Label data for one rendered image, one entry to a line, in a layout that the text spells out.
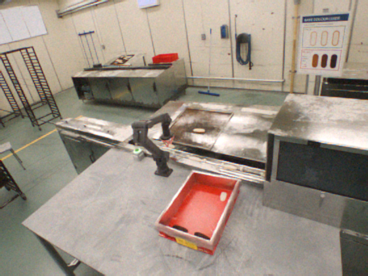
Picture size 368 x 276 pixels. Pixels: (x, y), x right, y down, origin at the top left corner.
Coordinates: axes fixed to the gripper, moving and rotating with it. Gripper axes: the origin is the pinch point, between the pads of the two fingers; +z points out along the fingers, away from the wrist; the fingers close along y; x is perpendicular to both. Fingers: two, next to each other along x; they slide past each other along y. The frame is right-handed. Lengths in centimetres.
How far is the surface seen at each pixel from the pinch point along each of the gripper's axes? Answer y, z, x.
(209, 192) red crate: 25, 11, 48
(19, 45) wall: -193, -97, -700
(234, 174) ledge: 7, 7, 57
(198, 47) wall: -370, -13, -179
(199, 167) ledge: 8.4, 6.7, 31.4
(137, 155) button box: 16.2, 5.0, -21.5
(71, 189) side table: 66, 12, -47
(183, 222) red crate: 52, 11, 45
